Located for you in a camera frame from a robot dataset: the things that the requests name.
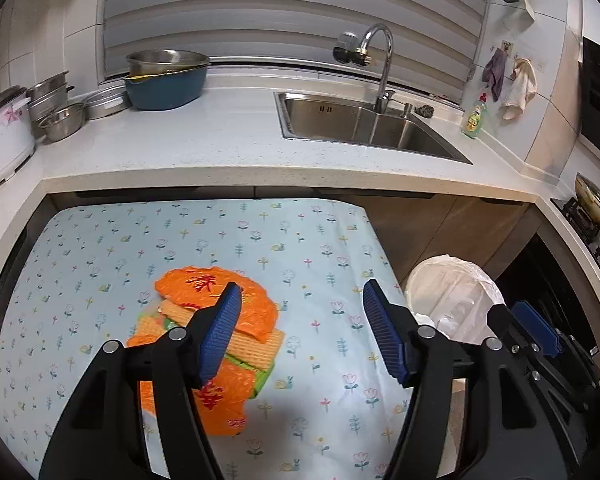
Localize grey window blind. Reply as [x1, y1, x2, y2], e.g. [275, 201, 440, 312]
[102, 0, 496, 98]

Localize steel bowl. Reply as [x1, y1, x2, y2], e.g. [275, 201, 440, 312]
[37, 101, 87, 143]

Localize floral print tablecloth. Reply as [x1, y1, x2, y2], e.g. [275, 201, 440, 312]
[0, 199, 468, 480]

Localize white rice cooker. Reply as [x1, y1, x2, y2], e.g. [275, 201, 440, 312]
[0, 86, 36, 191]

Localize steel lidded pan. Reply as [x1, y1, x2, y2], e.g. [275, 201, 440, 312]
[82, 85, 132, 121]

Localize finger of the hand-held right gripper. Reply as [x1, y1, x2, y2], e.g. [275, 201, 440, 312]
[512, 301, 596, 368]
[487, 305, 556, 391]

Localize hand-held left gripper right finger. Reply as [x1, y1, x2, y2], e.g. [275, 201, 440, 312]
[362, 280, 576, 480]

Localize stainless steel sink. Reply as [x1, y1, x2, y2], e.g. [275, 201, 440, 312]
[273, 91, 473, 165]

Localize yellow foam fruit net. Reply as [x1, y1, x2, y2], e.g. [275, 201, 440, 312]
[135, 299, 286, 402]

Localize green dish soap bottle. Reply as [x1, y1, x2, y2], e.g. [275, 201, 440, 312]
[461, 92, 488, 140]

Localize chrome faucet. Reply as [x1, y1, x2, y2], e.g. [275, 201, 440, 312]
[332, 23, 397, 115]

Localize stacked steel pots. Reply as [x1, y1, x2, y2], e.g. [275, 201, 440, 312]
[26, 71, 76, 121]

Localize orange crinkled wrapper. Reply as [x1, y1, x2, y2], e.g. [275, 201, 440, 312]
[126, 266, 281, 436]

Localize peach plastic trash bin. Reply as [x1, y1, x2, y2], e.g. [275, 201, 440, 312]
[402, 256, 506, 346]

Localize wooden base cabinet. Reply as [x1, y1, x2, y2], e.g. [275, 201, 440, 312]
[325, 191, 542, 285]

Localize blue basin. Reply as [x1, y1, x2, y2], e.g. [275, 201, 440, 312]
[124, 65, 210, 112]

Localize translucent white bin liner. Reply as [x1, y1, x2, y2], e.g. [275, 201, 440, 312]
[401, 255, 507, 346]

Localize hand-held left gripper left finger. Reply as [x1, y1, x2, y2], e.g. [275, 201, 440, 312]
[39, 281, 244, 480]

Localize black gas stove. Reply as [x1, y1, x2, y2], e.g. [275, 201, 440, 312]
[550, 195, 600, 281]

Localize wok with glass lid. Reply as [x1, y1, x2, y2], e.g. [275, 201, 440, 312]
[574, 172, 600, 228]

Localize beige cloth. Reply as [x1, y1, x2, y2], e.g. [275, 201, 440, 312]
[498, 57, 537, 121]

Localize black built-in oven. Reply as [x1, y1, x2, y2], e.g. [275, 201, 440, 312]
[495, 240, 600, 361]

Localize purple cloth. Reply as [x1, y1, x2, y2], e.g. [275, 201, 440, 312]
[481, 49, 508, 102]

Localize steel basin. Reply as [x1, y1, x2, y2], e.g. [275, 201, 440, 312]
[126, 49, 212, 78]

